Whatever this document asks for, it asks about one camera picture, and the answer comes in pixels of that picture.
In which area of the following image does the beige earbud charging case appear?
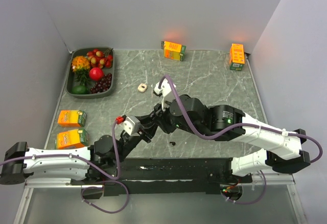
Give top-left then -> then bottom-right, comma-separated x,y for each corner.
137,83 -> 148,93

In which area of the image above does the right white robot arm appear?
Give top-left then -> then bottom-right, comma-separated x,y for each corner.
161,94 -> 311,182

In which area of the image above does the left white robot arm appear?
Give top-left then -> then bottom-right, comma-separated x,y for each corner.
1,115 -> 158,185

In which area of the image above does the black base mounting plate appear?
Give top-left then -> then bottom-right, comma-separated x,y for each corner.
71,158 -> 252,196

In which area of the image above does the orange juice box left lower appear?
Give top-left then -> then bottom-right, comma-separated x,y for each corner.
56,128 -> 90,150

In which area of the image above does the orange juice box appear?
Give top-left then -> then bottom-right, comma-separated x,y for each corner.
57,110 -> 87,127
229,43 -> 245,71
161,41 -> 186,61
56,128 -> 90,150

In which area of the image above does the dark purple grape bunch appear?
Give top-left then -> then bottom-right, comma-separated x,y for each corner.
90,73 -> 112,94

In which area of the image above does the orange juice box left upper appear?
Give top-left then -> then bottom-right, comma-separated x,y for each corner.
57,110 -> 87,127

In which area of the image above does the orange juice box back centre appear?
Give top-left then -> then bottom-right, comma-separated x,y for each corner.
161,41 -> 186,61

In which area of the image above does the dark grey fruit tray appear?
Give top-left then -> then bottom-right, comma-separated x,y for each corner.
66,47 -> 115,99

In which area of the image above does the red apple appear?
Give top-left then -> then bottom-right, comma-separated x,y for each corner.
89,68 -> 104,81

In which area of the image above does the green avocado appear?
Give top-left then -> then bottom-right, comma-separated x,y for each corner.
71,85 -> 89,95

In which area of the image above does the red cherry bunch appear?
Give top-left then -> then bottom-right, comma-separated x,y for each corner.
86,48 -> 113,69

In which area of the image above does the orange juice box back right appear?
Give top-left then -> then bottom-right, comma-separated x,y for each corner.
229,43 -> 245,71

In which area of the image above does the orange yellow flower pineapple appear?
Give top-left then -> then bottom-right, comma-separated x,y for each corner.
71,56 -> 91,86

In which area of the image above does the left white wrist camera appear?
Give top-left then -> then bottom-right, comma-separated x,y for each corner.
116,115 -> 141,136

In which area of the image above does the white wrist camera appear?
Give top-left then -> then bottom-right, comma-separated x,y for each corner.
153,78 -> 175,111
116,115 -> 141,136

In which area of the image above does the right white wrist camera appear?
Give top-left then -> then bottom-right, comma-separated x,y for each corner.
153,78 -> 175,111

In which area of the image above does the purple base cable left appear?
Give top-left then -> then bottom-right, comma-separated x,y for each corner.
81,180 -> 130,214

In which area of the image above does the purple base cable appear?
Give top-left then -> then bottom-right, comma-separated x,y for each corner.
81,180 -> 130,214
221,170 -> 268,205

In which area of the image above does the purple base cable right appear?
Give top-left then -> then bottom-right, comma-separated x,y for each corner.
221,170 -> 268,205

